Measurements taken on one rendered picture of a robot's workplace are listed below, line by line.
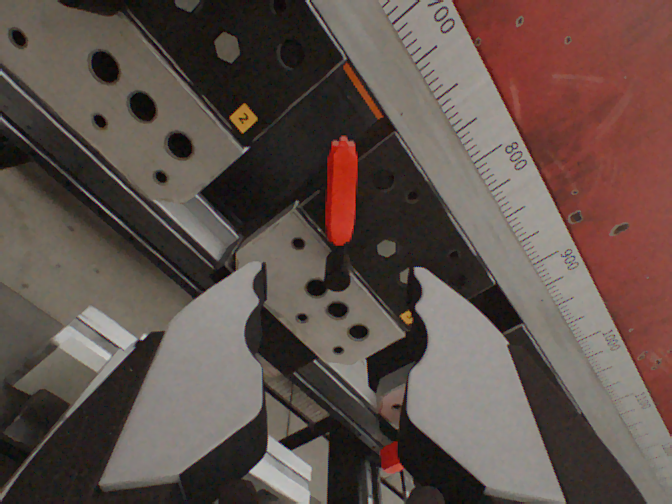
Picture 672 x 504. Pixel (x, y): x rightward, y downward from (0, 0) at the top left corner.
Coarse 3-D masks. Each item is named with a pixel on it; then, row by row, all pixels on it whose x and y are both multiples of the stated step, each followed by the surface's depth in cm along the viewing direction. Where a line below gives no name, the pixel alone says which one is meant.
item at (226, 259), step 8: (240, 240) 61; (232, 248) 59; (224, 256) 58; (232, 256) 56; (216, 264) 57; (224, 264) 53; (232, 264) 55; (216, 272) 53; (224, 272) 53; (232, 272) 54; (216, 280) 54
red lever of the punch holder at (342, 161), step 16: (336, 144) 19; (352, 144) 19; (336, 160) 19; (352, 160) 19; (336, 176) 19; (352, 176) 19; (336, 192) 20; (352, 192) 20; (336, 208) 20; (352, 208) 20; (336, 224) 21; (352, 224) 21; (336, 240) 21; (336, 256) 22; (336, 272) 22; (336, 288) 22
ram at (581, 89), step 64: (320, 0) 19; (512, 0) 18; (576, 0) 18; (640, 0) 18; (384, 64) 20; (512, 64) 20; (576, 64) 20; (640, 64) 20; (448, 128) 22; (576, 128) 22; (640, 128) 21; (448, 192) 24; (576, 192) 23; (640, 192) 23; (512, 256) 26; (640, 256) 26; (640, 320) 29; (576, 384) 32
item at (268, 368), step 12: (264, 312) 33; (264, 324) 33; (276, 324) 33; (264, 336) 34; (276, 336) 34; (288, 336) 34; (264, 348) 35; (276, 348) 35; (288, 348) 35; (300, 348) 35; (264, 360) 37; (276, 360) 36; (288, 360) 36; (300, 360) 36; (312, 360) 36; (264, 372) 38; (276, 372) 38; (288, 372) 37
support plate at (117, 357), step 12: (108, 360) 33; (120, 360) 34; (108, 372) 32; (96, 384) 31; (84, 396) 29; (72, 408) 28; (60, 420) 27; (48, 432) 27; (12, 480) 23; (0, 492) 23
